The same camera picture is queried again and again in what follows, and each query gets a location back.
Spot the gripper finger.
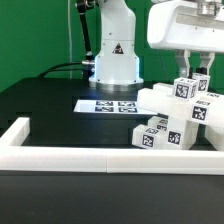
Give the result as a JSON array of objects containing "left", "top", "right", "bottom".
[
  {"left": 175, "top": 50, "right": 192, "bottom": 78},
  {"left": 196, "top": 52, "right": 215, "bottom": 75}
]

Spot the white tag sheet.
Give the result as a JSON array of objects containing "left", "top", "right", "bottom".
[{"left": 74, "top": 99, "right": 155, "bottom": 115}]

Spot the small tagged nut cube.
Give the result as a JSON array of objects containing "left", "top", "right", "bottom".
[
  {"left": 192, "top": 73, "right": 210, "bottom": 92},
  {"left": 173, "top": 77, "right": 198, "bottom": 100}
]

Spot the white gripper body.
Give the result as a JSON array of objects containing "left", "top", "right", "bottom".
[{"left": 147, "top": 0, "right": 224, "bottom": 53}]

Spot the white U-shaped fence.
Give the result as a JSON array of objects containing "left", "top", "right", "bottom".
[{"left": 0, "top": 117, "right": 224, "bottom": 175}]

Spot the white chair back frame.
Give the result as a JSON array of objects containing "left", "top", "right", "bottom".
[{"left": 137, "top": 83, "right": 224, "bottom": 128}]

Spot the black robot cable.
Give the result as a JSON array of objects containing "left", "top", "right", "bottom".
[{"left": 36, "top": 0, "right": 98, "bottom": 80}]

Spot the thin white cable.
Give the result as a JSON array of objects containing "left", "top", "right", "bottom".
[{"left": 67, "top": 0, "right": 74, "bottom": 80}]

